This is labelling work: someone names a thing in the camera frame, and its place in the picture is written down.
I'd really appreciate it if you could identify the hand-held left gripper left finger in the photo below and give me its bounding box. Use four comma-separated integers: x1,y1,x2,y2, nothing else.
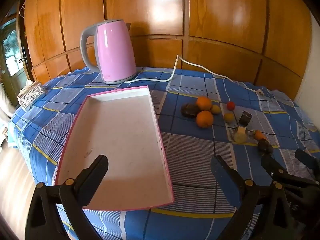
25,154,109,240

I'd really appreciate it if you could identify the wooden glass door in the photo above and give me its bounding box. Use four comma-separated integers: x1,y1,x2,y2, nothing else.
0,17,32,120

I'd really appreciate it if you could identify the pink electric kettle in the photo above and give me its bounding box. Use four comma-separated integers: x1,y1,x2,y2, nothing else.
80,19,137,85

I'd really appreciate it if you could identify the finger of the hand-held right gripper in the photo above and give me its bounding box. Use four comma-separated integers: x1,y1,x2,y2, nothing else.
295,149,320,172
261,155,286,180

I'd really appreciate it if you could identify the cut eggplant piece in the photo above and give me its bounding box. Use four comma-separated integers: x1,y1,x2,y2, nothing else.
234,126,247,143
239,111,252,127

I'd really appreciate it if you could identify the dark brown round cake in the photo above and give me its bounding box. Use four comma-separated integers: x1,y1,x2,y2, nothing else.
181,103,200,119

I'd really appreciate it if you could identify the small carrot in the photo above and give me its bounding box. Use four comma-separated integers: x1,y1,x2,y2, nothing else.
253,130,267,141

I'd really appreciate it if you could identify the blue plaid tablecloth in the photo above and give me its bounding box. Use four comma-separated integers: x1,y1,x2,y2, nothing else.
7,66,320,240

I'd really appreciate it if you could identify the dark avocado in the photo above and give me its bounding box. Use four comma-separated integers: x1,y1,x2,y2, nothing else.
257,139,273,155

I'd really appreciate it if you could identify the silver patterned tissue box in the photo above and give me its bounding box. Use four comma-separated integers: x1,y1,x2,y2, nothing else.
17,80,46,112

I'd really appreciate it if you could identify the white power cable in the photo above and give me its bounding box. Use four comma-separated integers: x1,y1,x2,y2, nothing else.
124,54,266,96

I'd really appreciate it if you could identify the orange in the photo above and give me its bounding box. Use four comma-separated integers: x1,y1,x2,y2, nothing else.
196,110,214,128
196,97,212,111

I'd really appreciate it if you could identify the pink-rimmed white tray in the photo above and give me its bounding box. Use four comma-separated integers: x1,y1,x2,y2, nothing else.
54,85,175,211

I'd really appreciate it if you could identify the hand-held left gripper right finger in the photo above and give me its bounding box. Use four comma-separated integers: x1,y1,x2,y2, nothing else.
210,155,293,240

